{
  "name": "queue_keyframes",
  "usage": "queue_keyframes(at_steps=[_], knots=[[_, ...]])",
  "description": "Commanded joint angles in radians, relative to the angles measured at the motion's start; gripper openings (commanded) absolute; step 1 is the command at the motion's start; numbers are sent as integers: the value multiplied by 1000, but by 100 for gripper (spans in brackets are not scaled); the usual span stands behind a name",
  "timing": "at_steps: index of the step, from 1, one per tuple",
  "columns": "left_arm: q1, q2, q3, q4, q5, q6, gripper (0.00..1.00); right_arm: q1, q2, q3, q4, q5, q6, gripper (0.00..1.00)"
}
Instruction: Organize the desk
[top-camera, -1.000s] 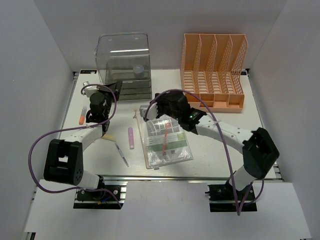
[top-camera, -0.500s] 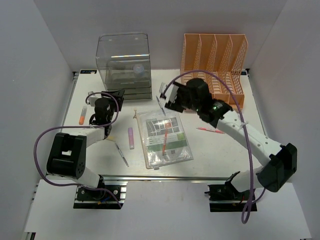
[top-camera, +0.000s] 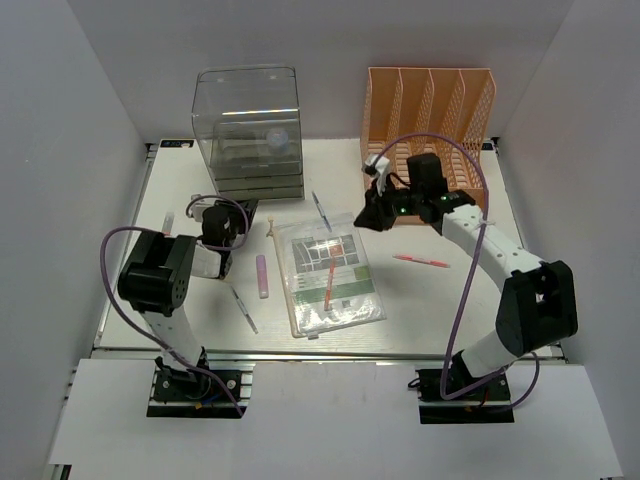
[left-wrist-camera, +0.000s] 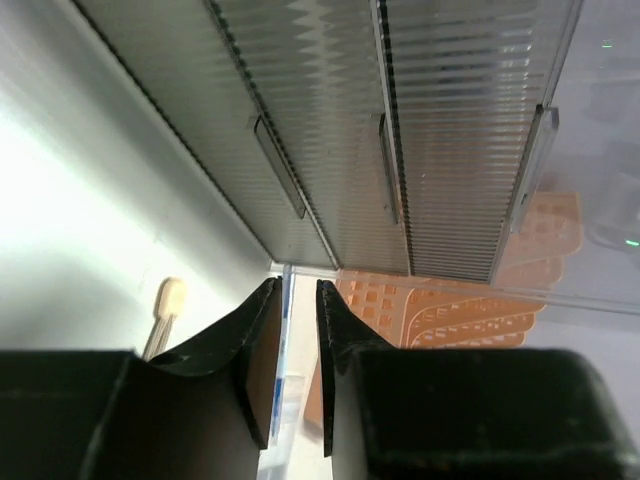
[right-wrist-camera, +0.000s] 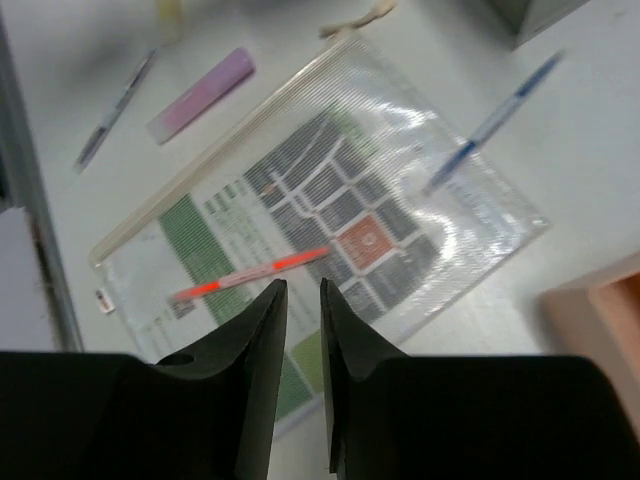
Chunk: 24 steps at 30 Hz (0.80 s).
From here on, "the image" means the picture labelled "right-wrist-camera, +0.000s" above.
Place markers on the purple highlighter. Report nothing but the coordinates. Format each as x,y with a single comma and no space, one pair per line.
225,76

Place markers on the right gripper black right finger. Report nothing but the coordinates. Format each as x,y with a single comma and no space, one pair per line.
395,416

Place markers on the clear grey drawer organizer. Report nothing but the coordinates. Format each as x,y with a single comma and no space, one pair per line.
519,21

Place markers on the orange red pen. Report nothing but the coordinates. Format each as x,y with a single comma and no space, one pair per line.
252,274

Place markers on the clear mesh zipper pouch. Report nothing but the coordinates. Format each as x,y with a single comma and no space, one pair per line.
336,157

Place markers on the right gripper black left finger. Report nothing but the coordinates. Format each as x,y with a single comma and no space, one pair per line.
206,411

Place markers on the orange file rack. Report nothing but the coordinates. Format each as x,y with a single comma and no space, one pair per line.
599,310

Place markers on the blue white pen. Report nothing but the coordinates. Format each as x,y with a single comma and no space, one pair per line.
492,124

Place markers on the grey white pen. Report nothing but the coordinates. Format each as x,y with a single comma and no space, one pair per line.
103,129

